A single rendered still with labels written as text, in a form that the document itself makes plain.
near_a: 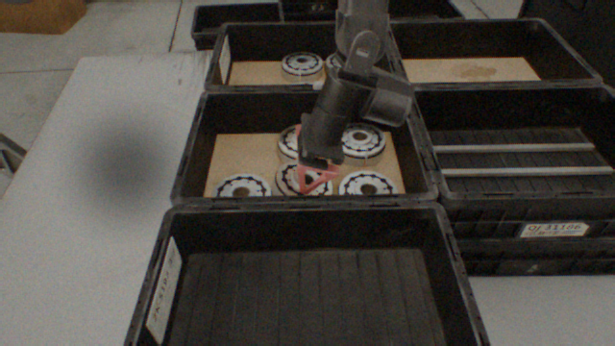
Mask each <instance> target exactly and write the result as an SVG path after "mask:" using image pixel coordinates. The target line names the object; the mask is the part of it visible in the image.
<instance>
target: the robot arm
mask: <svg viewBox="0 0 615 346"><path fill-rule="evenodd" d="M387 6H388V0H338V10H336V11H335V42H336V45H337V48H336V51H335V54H334V58H335V59H336V61H337V62H338V63H339V64H340V66H341V67H340V66H334V67H331V68H330V69H329V71H328V73H327V76H326V78H325V81H324V84H323V88H322V90H321V93H320V95H319V97H318V99H317V102H316V104H315V107H314V109H313V112H312V114H308V113H305V112H304V113H303V114H302V116H301V119H300V121H302V126H301V125H297V126H296V141H297V152H298V157H297V172H298V180H299V189H300V192H301V193H305V194H309V193H311V192H312V191H313V190H314V189H315V188H317V187H318V186H320V185H321V184H323V183H325V182H327V181H329V180H333V179H335V178H337V177H338V175H339V167H338V166H341V165H342V163H343V161H344V160H345V155H344V149H343V143H342V137H343V135H344V132H345V130H346V128H347V126H348V124H349V122H350V120H351V118H352V116H353V113H354V111H355V109H356V107H357V104H358V108H359V113H360V116H361V117H363V118H365V119H369V120H373V121H376V122H380V123H383V124H386V125H390V126H394V127H401V126H402V125H403V124H404V123H405V121H406V119H407V117H408V115H409V112H410V109H411V105H412V97H413V95H414V92H415V87H414V85H411V84H410V83H409V82H407V81H406V80H405V79H403V77H401V78H400V77H398V76H396V75H393V74H391V73H388V72H386V71H384V70H381V69H379V68H377V67H375V66H373V64H374V63H376V62H377V61H378V60H379V59H380V58H381V57H382V55H383V54H384V51H385V49H386V43H387V33H388V22H389V14H388V13H387ZM319 158H323V159H327V160H330V164H328V163H327V161H326V160H323V159H319ZM332 164H334V165H332ZM337 165H338V166H337ZM307 170H309V171H314V172H318V173H322V176H321V177H320V178H318V179H317V180H315V181H314V182H313V183H311V184H310V185H309V186H306V182H305V173H306V172H307Z"/></svg>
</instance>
